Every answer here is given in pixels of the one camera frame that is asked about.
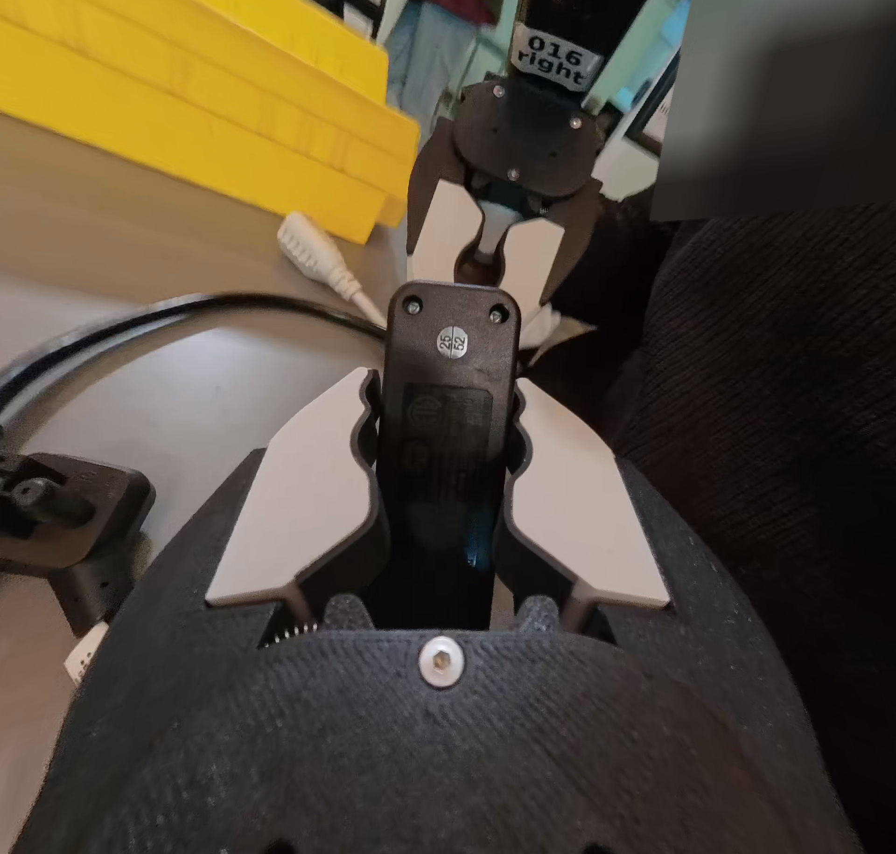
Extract black power strip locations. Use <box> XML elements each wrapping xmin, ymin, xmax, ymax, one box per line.
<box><xmin>374</xmin><ymin>280</ymin><xmax>522</xmax><ymax>627</ymax></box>

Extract person's right forearm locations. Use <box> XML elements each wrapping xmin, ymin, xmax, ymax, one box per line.
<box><xmin>553</xmin><ymin>196</ymin><xmax>673</xmax><ymax>379</ymax></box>

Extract yellow plastic bin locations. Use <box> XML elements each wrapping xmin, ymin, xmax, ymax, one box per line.
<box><xmin>0</xmin><ymin>0</ymin><xmax>421</xmax><ymax>245</ymax></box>

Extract black braided cable flat plug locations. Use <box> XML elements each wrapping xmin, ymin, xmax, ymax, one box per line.
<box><xmin>0</xmin><ymin>451</ymin><xmax>156</xmax><ymax>690</ymax></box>

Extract grey desk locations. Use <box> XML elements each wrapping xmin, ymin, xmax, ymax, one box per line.
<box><xmin>0</xmin><ymin>109</ymin><xmax>603</xmax><ymax>854</ymax></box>

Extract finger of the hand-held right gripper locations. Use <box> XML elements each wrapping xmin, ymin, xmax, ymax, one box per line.
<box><xmin>498</xmin><ymin>217</ymin><xmax>566</xmax><ymax>309</ymax></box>
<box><xmin>412</xmin><ymin>181</ymin><xmax>487</xmax><ymax>285</ymax></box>

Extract black power cord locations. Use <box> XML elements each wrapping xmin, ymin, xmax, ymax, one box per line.
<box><xmin>0</xmin><ymin>293</ymin><xmax>389</xmax><ymax>424</ymax></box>

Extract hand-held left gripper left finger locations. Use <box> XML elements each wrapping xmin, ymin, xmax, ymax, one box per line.
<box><xmin>204</xmin><ymin>366</ymin><xmax>392</xmax><ymax>625</ymax></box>

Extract white cable with plug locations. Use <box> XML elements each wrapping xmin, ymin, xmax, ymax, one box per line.
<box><xmin>276</xmin><ymin>210</ymin><xmax>388</xmax><ymax>328</ymax></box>

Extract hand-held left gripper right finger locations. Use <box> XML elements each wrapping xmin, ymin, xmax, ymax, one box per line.
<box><xmin>498</xmin><ymin>377</ymin><xmax>673</xmax><ymax>632</ymax></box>

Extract white plug adapter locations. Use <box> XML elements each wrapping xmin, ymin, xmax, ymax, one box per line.
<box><xmin>521</xmin><ymin>307</ymin><xmax>564</xmax><ymax>351</ymax></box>

